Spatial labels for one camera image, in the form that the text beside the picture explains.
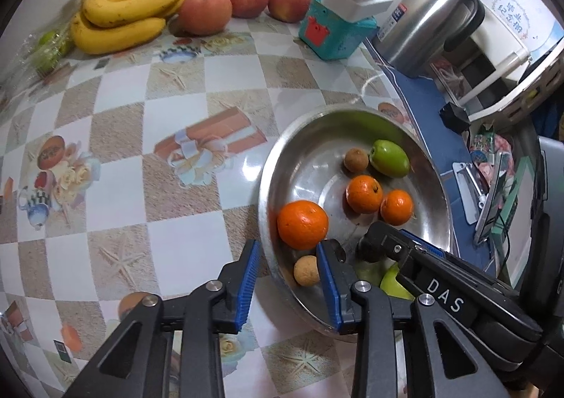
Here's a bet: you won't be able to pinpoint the stainless steel basin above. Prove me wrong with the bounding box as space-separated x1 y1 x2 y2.
258 106 452 342

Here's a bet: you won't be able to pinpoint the green box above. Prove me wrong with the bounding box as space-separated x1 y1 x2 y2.
496 156 536 240

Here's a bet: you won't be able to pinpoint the yellow banana bunch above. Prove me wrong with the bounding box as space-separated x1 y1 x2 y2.
70 0 211 56

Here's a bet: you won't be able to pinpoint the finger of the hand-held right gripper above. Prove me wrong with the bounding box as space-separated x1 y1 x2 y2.
399 228 448 259
357 222 481 324

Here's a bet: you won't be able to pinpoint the small brown longan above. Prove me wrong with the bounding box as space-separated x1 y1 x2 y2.
293 255 321 287

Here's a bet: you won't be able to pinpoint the white printed card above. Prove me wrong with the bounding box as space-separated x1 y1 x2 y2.
478 0 564 64

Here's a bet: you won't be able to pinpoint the teal plastic box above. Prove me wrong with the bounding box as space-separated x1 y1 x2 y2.
298 0 379 62

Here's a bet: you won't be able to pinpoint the peach nearest bananas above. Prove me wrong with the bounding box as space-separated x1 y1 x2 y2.
177 0 233 36

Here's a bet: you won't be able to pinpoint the checkered printed tablecloth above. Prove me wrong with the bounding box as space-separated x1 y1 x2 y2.
0 15 441 398

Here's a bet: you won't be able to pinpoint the smartphone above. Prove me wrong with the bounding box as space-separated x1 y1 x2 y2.
473 151 512 244

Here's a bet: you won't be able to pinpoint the pale yellow-green jujube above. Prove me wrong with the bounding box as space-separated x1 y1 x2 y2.
380 263 417 302

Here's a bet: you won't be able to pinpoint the green mango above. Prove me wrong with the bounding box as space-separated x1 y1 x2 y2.
369 139 411 179

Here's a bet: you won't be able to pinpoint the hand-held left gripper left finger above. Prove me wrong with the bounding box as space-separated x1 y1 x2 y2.
64 240 262 398

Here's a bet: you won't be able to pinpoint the floral box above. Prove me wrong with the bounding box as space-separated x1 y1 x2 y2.
469 125 514 179

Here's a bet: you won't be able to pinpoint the stainless steel kettle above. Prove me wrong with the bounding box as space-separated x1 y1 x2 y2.
370 0 488 77

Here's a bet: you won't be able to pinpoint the orange mandarin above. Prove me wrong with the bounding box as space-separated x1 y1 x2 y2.
345 175 384 214
277 200 330 250
380 189 414 226

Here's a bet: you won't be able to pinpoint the bag of green fruit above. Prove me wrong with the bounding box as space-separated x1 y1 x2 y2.
18 19 78 77

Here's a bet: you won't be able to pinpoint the white phone stand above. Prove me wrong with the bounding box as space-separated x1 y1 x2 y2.
452 160 490 225

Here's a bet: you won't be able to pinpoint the black charger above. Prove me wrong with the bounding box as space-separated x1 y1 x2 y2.
439 103 471 133

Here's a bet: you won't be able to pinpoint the blue cloth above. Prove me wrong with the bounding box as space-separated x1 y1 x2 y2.
363 39 507 284

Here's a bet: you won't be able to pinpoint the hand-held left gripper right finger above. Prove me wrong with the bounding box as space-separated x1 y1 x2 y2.
316 240 509 398

